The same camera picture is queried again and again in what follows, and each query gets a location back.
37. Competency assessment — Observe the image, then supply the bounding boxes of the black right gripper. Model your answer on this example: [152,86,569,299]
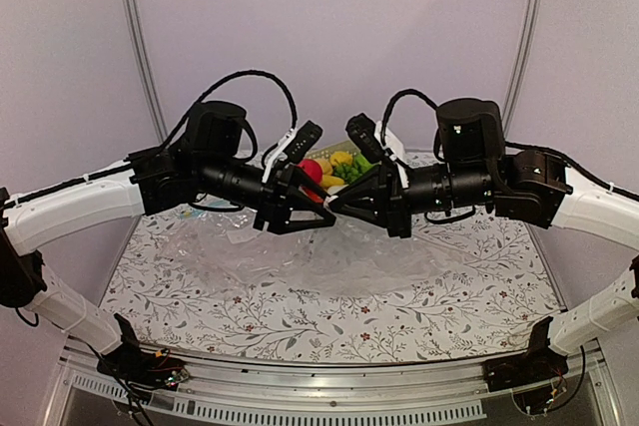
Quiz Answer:
[327,158,493,238]

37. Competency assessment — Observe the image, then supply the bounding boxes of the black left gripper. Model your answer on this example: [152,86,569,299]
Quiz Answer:
[197,154,337,234]

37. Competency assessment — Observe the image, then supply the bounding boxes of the red toy apple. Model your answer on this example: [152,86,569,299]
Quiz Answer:
[298,159,323,185]

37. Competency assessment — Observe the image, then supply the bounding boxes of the pink zip top bag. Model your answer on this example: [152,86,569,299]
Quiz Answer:
[281,216,470,296]

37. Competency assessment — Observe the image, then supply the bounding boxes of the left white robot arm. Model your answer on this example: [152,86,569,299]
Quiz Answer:
[1,101,335,390]

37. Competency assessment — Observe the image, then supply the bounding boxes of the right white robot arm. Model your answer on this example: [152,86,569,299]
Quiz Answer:
[328,98,638,391]

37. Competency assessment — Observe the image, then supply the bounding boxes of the clear plastic bag with label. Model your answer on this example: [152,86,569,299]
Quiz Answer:
[160,201,313,290]

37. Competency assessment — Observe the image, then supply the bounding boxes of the green toy grapes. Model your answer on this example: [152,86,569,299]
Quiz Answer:
[333,163,361,185]

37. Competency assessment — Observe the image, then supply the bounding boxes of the green toy pepper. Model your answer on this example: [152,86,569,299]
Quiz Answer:
[351,154,373,175]

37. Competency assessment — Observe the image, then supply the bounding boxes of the white toy egg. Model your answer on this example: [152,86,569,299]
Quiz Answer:
[327,185,346,196]

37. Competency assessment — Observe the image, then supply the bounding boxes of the yellow toy banana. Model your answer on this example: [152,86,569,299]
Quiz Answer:
[319,175,345,191]

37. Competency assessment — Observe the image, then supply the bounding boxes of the yellow toy lemon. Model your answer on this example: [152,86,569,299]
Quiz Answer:
[329,151,353,168]

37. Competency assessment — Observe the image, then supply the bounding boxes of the beige plastic basket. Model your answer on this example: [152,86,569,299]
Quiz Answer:
[298,141,374,195]

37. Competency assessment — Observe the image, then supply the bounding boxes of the floral table mat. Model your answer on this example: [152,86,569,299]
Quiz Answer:
[102,207,564,363]

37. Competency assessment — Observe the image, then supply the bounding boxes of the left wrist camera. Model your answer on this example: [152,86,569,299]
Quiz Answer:
[262,121,323,185]

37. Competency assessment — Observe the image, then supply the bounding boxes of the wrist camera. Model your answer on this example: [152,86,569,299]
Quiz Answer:
[345,114,409,188]
[262,121,323,185]

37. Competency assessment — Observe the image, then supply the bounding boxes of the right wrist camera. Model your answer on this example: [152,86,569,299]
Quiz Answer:
[345,114,409,188]

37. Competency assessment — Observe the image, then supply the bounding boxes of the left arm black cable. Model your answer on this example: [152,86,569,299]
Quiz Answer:
[164,69,299,158]

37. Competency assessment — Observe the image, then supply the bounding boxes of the aluminium front rail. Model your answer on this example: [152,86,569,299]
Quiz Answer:
[42,339,628,425]

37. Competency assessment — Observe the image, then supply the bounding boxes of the left aluminium frame post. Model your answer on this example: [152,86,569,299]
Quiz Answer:
[122,0,168,141]

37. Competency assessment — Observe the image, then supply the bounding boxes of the aluminium frame post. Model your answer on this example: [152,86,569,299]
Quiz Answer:
[122,0,168,141]
[502,0,542,132]

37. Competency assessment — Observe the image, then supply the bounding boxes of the right aluminium frame post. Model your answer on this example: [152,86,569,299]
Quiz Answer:
[502,0,542,132]

